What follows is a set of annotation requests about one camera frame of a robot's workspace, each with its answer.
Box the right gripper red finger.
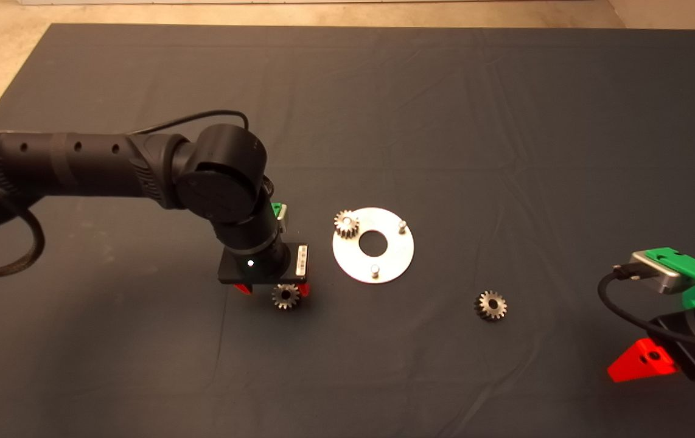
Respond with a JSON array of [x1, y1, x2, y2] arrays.
[[607, 338, 680, 383]]

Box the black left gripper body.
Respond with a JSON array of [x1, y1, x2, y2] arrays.
[[218, 234, 312, 287]]

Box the steel planetary gear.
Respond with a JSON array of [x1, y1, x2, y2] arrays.
[[475, 290, 509, 322], [271, 283, 301, 311], [334, 210, 360, 240]]

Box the round metal carrier plate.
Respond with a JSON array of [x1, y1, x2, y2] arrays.
[[333, 207, 415, 283]]

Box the dark grey table cloth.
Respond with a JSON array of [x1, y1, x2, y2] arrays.
[[0, 23, 695, 438]]

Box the braided black cable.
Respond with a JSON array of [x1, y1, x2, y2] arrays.
[[0, 167, 45, 279]]

